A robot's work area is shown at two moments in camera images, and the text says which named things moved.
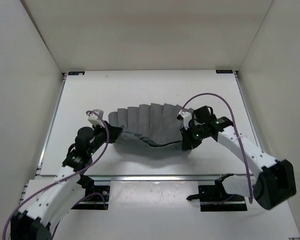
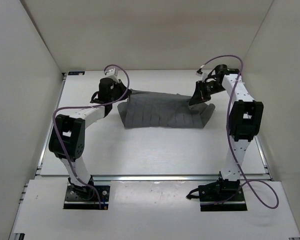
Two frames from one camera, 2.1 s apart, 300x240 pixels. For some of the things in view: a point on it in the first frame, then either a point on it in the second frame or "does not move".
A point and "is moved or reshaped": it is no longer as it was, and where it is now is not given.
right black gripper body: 194,135 to 207,90
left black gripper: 114,132 to 121,86
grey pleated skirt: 150,126 is moved or reshaped
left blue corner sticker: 76,73 does not move
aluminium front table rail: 146,177 does not move
